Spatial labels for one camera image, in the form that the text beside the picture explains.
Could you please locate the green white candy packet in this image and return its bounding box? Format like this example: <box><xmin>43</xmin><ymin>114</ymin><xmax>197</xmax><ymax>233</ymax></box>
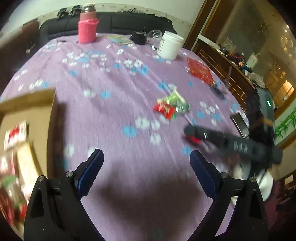
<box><xmin>157</xmin><ymin>89</ymin><xmax>190</xmax><ymax>114</ymax></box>

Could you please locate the brown cardboard tray box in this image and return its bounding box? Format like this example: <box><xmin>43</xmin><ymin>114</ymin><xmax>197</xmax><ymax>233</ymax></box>
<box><xmin>0</xmin><ymin>89</ymin><xmax>60</xmax><ymax>229</ymax></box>

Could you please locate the smartphone on table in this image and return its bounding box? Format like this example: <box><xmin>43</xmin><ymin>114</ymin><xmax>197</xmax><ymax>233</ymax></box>
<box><xmin>230</xmin><ymin>113</ymin><xmax>249</xmax><ymax>138</ymax></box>

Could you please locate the tan biscuit packet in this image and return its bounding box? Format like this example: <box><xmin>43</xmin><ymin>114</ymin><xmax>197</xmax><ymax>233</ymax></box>
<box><xmin>16</xmin><ymin>142</ymin><xmax>42</xmax><ymax>191</ymax></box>

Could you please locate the green booklet on table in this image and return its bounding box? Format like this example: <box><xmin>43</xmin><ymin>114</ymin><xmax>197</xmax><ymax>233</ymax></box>
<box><xmin>106</xmin><ymin>34</ymin><xmax>133</xmax><ymax>46</ymax></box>

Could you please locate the red gift packet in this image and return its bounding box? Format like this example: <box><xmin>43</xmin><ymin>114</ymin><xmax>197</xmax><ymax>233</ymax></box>
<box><xmin>187</xmin><ymin>58</ymin><xmax>214</xmax><ymax>86</ymax></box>

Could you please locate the pink thermos bottle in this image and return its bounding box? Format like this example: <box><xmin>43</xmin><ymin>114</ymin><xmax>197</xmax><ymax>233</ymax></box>
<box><xmin>78</xmin><ymin>3</ymin><xmax>99</xmax><ymax>44</ymax></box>

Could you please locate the wooden sideboard cabinet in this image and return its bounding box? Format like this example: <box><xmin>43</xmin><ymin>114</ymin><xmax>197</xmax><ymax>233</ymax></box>
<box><xmin>193</xmin><ymin>39</ymin><xmax>255</xmax><ymax>110</ymax></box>

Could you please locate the clear glass cup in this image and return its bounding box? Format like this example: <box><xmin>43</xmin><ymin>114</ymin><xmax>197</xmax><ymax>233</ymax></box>
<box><xmin>147</xmin><ymin>30</ymin><xmax>162</xmax><ymax>45</ymax></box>

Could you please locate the white red snack packet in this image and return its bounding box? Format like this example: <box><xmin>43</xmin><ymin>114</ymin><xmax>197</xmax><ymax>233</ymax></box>
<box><xmin>4</xmin><ymin>120</ymin><xmax>28</xmax><ymax>151</ymax></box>
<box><xmin>1</xmin><ymin>151</ymin><xmax>17</xmax><ymax>185</ymax></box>

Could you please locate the black pouch on table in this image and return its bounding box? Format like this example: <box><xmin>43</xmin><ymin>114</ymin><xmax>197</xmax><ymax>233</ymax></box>
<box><xmin>130</xmin><ymin>31</ymin><xmax>147</xmax><ymax>45</ymax></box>

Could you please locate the black leather sofa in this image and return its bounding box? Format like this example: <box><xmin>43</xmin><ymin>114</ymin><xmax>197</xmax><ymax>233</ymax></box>
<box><xmin>39</xmin><ymin>12</ymin><xmax>176</xmax><ymax>45</ymax></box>

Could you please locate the red green candy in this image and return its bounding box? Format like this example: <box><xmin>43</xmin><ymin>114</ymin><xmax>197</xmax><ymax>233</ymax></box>
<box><xmin>153</xmin><ymin>102</ymin><xmax>176</xmax><ymax>120</ymax></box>

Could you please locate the black small stand on table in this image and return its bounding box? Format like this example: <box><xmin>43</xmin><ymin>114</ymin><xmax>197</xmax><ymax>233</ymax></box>
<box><xmin>210</xmin><ymin>81</ymin><xmax>225</xmax><ymax>100</ymax></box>

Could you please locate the brown armchair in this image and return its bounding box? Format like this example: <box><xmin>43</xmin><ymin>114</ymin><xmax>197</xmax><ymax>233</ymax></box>
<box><xmin>1</xmin><ymin>20</ymin><xmax>39</xmax><ymax>79</ymax></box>

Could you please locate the purple floral tablecloth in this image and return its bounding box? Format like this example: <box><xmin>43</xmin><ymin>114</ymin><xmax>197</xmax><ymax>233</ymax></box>
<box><xmin>1</xmin><ymin>36</ymin><xmax>243</xmax><ymax>240</ymax></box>

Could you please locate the white plastic jar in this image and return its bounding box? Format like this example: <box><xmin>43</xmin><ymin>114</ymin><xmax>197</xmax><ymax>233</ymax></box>
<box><xmin>157</xmin><ymin>31</ymin><xmax>184</xmax><ymax>60</ymax></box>

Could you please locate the white gloved hand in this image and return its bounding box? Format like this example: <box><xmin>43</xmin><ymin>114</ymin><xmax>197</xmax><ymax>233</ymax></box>
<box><xmin>231</xmin><ymin>162</ymin><xmax>275</xmax><ymax>202</ymax></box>

